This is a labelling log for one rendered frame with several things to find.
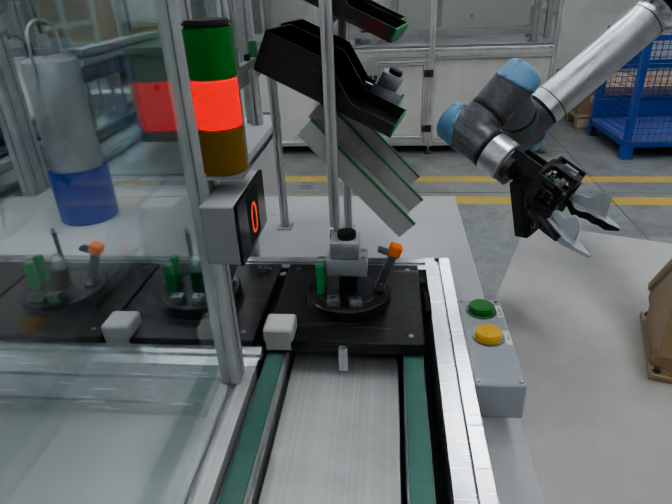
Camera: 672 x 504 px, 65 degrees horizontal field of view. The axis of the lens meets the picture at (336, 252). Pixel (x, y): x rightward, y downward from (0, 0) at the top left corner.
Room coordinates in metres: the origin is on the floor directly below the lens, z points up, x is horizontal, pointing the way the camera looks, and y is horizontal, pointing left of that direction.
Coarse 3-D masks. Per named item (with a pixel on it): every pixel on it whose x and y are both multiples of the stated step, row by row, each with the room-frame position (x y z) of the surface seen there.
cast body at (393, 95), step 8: (384, 72) 1.17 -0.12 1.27; (392, 72) 1.17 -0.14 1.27; (400, 72) 1.17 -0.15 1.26; (384, 80) 1.17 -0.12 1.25; (392, 80) 1.16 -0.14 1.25; (400, 80) 1.16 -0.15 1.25; (368, 88) 1.19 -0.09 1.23; (376, 88) 1.17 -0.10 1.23; (384, 88) 1.17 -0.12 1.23; (392, 88) 1.16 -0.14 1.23; (384, 96) 1.17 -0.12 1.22; (392, 96) 1.16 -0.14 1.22; (400, 96) 1.16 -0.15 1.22
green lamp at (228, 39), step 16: (192, 32) 0.55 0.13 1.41; (208, 32) 0.55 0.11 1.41; (224, 32) 0.56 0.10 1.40; (192, 48) 0.55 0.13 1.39; (208, 48) 0.55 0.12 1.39; (224, 48) 0.56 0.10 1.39; (192, 64) 0.56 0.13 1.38; (208, 64) 0.55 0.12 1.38; (224, 64) 0.56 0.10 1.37; (192, 80) 0.56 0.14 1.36; (208, 80) 0.55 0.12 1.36
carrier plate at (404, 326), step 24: (312, 264) 0.88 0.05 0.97; (288, 288) 0.80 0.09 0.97; (408, 288) 0.78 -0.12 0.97; (288, 312) 0.72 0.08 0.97; (312, 312) 0.72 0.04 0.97; (384, 312) 0.71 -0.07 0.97; (408, 312) 0.71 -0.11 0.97; (312, 336) 0.65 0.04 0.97; (336, 336) 0.65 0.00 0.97; (360, 336) 0.65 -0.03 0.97; (384, 336) 0.64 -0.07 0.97; (408, 336) 0.64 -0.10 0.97
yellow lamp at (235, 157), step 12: (204, 132) 0.56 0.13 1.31; (216, 132) 0.55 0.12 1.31; (228, 132) 0.56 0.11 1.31; (240, 132) 0.57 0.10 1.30; (204, 144) 0.56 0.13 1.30; (216, 144) 0.55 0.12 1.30; (228, 144) 0.55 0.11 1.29; (240, 144) 0.57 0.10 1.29; (204, 156) 0.56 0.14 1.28; (216, 156) 0.55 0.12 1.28; (228, 156) 0.55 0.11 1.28; (240, 156) 0.56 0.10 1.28; (204, 168) 0.56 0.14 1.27; (216, 168) 0.55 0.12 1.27; (228, 168) 0.55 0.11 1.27; (240, 168) 0.56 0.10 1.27
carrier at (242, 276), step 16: (240, 272) 0.86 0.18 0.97; (256, 272) 0.86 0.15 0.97; (272, 272) 0.85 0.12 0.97; (240, 288) 0.78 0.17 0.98; (256, 288) 0.80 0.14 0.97; (272, 288) 0.80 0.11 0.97; (240, 304) 0.75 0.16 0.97; (256, 304) 0.75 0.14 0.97; (240, 320) 0.70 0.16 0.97; (256, 320) 0.70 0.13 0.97; (240, 336) 0.66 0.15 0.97; (256, 336) 0.67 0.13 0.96
